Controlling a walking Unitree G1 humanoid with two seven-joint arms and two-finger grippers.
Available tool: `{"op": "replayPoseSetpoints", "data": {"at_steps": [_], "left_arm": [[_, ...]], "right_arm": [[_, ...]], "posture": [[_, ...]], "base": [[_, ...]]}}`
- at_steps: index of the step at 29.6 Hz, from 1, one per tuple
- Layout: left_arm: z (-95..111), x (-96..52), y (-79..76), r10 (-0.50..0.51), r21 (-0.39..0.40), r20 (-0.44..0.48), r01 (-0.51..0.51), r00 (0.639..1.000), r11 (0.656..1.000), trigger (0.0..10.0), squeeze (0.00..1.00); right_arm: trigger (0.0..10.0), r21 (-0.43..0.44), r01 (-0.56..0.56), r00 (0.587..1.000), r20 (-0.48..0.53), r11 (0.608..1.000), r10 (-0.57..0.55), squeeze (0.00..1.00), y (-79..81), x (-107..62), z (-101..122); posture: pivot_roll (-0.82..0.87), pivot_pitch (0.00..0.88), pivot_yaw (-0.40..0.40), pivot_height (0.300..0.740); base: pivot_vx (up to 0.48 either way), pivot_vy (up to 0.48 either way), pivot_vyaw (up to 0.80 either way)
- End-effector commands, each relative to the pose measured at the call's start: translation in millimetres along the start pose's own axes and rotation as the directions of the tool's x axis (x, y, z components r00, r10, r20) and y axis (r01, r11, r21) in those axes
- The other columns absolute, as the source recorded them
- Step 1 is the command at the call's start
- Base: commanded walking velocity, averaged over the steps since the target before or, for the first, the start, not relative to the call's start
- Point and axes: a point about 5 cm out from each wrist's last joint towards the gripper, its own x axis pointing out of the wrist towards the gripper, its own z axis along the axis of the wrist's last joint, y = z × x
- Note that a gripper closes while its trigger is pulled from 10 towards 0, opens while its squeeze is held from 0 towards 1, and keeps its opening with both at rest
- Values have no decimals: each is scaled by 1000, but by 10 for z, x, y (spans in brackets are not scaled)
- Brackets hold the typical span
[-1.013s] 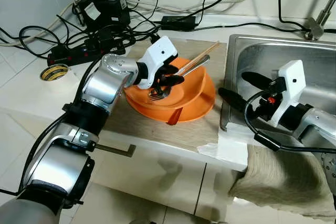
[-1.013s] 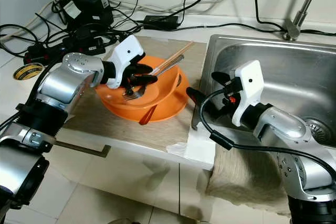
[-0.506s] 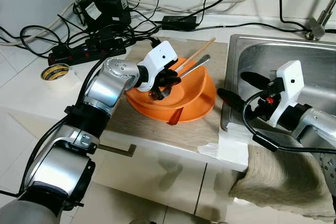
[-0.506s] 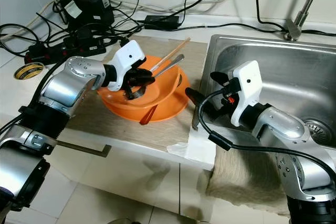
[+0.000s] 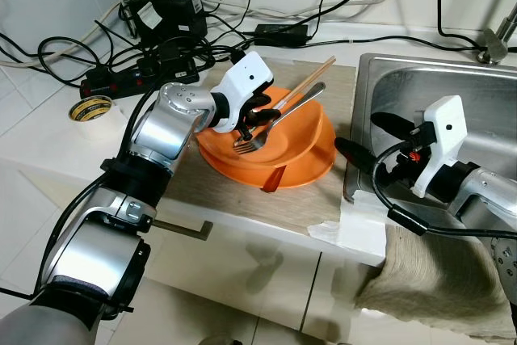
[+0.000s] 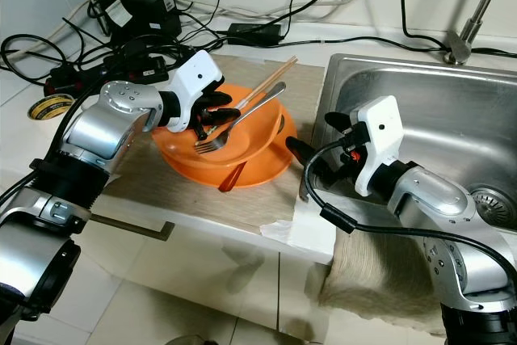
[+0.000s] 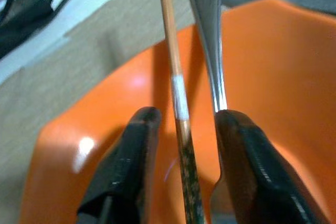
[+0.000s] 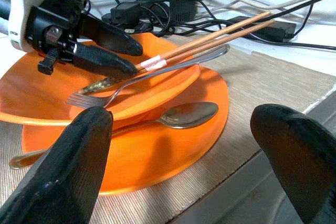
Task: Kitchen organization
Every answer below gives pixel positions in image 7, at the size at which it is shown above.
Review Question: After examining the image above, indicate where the wooden chopstick with white band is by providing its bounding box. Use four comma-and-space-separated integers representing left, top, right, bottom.
156, 0, 205, 224

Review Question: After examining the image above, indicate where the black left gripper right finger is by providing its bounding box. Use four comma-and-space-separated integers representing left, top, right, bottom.
215, 110, 329, 224

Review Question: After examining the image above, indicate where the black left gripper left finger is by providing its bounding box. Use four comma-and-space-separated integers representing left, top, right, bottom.
77, 106, 162, 224

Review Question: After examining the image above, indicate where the beige counter mat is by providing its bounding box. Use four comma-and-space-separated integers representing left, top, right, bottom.
0, 0, 196, 224

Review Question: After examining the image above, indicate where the orange plastic bowl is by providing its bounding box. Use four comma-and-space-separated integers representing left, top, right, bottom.
19, 0, 336, 224

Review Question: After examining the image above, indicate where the silver metal fork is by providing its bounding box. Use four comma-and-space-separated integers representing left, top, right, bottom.
186, 0, 232, 219

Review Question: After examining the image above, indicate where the small black power adapter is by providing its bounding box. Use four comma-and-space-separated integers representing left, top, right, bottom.
0, 0, 55, 59

